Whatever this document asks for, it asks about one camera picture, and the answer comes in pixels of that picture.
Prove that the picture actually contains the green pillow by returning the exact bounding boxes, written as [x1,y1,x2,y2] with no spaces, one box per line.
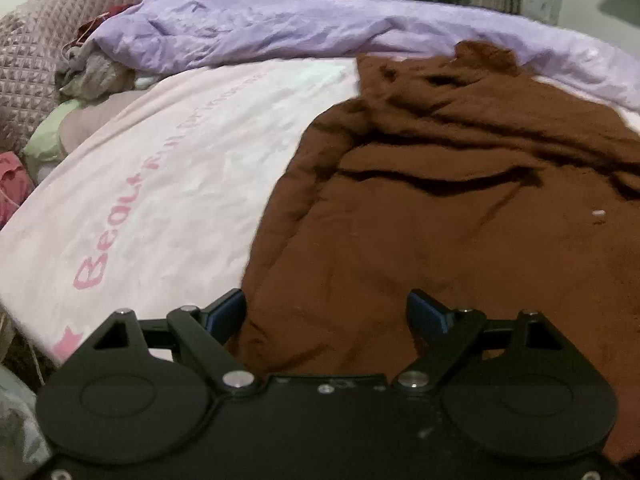
[22,98,84,172]

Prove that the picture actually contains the pink cloth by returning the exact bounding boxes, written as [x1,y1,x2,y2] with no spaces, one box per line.
[0,151,37,227]

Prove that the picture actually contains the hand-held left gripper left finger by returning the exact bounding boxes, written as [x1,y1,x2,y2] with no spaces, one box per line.
[91,288,264,397]

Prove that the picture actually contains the brown garment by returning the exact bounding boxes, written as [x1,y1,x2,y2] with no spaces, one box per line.
[227,40,640,466]

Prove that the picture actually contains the mauve pillow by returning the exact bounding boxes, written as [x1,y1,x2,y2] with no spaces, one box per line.
[60,89,153,154]

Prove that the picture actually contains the mauve quilted headboard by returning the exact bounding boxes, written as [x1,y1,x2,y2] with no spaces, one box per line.
[0,0,229,155]

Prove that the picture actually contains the grey clothes pile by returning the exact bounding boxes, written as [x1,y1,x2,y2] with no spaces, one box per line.
[54,39,137,104]

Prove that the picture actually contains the pink printed bed sheet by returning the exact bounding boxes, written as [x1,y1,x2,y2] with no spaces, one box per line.
[0,55,640,367]

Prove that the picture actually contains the red cloth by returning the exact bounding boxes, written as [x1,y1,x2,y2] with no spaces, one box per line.
[75,4,132,41]

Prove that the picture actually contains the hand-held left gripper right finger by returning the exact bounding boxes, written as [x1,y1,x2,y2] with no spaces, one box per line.
[392,288,564,397]

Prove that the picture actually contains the purple quilt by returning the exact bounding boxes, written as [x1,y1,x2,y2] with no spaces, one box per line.
[90,0,640,115]

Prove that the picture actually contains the grey-green cloth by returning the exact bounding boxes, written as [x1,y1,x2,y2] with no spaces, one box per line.
[0,364,52,480]

